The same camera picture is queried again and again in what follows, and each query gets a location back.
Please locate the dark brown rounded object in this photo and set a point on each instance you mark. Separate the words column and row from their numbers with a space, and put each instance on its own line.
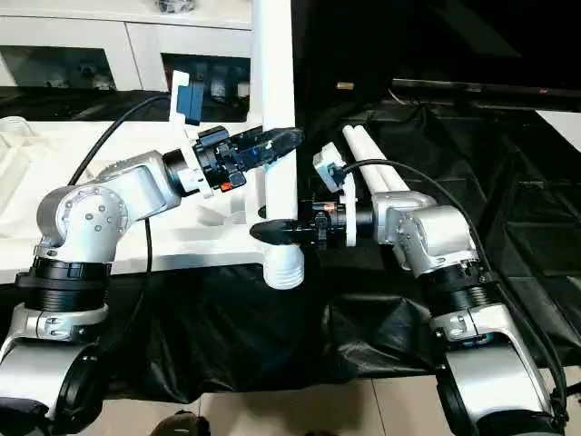
column 181, row 424

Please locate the white jar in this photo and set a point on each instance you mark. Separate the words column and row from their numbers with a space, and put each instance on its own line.
column 243, row 91
column 218, row 91

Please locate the white sideboard cabinet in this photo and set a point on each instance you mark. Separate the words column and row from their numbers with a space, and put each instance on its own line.
column 91, row 36

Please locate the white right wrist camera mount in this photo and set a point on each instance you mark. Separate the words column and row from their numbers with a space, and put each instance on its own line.
column 333, row 168

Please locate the white plastic table top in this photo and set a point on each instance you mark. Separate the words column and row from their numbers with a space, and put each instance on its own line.
column 136, row 227

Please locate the small yellow label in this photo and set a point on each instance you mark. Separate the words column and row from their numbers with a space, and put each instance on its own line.
column 346, row 85

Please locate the black plastic mat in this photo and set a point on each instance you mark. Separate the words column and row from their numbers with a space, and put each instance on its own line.
column 522, row 204

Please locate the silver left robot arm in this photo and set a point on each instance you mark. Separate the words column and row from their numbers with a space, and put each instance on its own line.
column 91, row 218

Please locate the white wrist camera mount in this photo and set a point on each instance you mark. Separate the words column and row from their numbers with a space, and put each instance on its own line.
column 188, row 104
column 333, row 168

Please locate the black metal rod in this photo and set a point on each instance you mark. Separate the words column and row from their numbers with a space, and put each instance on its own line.
column 476, row 88

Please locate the dark bag of small parts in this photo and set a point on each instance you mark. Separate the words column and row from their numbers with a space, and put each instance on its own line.
column 177, row 5

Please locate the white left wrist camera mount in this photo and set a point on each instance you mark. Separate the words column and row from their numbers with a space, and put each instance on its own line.
column 188, row 104

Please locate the white flat board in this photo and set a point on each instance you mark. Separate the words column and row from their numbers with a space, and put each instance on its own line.
column 563, row 127

